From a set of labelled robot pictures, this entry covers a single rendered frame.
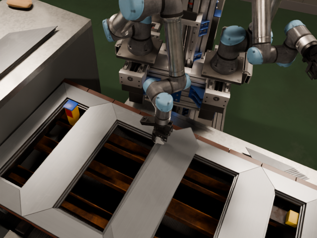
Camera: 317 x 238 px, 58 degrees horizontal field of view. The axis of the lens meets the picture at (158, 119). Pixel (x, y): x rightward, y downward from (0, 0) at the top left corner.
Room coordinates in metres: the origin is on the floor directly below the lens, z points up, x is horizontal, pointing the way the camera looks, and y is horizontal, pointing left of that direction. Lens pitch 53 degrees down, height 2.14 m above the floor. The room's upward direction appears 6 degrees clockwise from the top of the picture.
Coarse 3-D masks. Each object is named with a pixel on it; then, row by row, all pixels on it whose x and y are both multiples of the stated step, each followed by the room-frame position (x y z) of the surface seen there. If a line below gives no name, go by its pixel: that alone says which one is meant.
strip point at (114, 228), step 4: (112, 228) 0.36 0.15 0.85; (116, 228) 0.36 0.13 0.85; (112, 232) 0.35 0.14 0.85; (116, 232) 0.35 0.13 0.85; (120, 232) 0.35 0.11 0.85; (124, 232) 0.35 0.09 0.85; (116, 236) 0.33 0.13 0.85; (120, 236) 0.33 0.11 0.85; (124, 236) 0.34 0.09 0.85; (128, 236) 0.34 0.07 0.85
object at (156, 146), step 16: (112, 128) 0.89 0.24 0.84; (128, 128) 0.91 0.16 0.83; (160, 144) 0.81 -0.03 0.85; (16, 160) 0.65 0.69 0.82; (208, 160) 0.75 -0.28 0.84; (0, 176) 0.55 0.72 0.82; (80, 176) 0.60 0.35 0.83; (64, 192) 0.50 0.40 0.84; (128, 192) 0.53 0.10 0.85; (224, 208) 0.51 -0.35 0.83; (304, 208) 0.55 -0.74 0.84
